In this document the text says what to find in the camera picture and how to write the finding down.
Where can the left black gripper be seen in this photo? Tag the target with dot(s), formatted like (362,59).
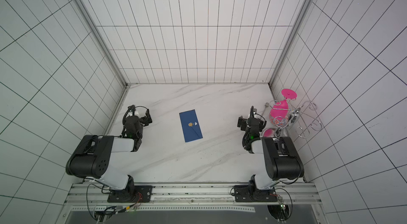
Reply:
(132,113)

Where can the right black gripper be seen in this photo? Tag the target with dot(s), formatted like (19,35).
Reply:
(251,115)

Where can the blue paper envelope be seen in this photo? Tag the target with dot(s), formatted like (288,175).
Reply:
(190,126)

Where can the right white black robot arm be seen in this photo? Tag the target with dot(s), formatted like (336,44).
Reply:
(282,161)

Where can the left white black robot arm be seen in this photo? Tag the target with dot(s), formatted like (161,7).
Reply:
(91,159)

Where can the pink wine glass upside down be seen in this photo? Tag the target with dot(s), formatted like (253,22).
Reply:
(279,111)

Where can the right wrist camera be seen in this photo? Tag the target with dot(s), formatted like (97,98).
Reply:
(242,123)

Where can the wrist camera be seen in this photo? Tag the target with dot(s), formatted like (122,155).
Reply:
(242,123)
(147,119)

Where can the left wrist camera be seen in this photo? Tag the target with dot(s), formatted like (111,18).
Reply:
(147,119)

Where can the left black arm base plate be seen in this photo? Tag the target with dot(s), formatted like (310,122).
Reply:
(136,194)

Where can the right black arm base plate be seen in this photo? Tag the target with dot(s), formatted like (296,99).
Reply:
(247,194)

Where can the aluminium mounting rail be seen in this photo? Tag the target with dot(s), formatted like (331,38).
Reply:
(196,194)

